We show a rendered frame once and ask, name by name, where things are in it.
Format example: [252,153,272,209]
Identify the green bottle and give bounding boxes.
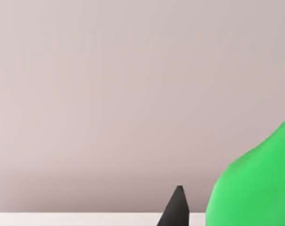
[205,113,285,226]

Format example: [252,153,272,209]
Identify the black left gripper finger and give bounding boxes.
[156,185,190,226]

